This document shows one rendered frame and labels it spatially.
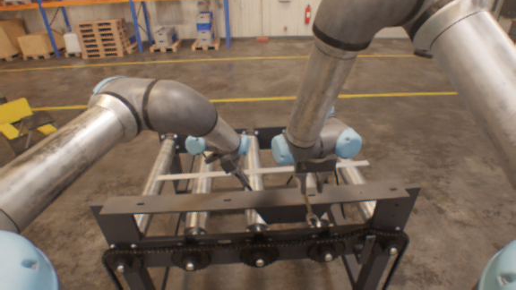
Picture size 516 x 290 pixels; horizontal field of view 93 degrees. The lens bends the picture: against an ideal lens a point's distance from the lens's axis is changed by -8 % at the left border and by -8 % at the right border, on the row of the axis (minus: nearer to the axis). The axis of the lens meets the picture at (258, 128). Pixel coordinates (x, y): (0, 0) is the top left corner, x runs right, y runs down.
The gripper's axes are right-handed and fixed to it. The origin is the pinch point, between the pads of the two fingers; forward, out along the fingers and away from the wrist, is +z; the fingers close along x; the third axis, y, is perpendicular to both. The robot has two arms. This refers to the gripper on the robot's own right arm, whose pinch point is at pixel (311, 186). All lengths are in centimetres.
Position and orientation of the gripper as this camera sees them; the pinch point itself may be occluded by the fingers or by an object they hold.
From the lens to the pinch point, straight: 94.5
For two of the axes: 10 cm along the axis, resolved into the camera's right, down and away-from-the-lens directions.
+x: 10.0, -0.4, 0.5
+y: 0.6, 5.0, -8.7
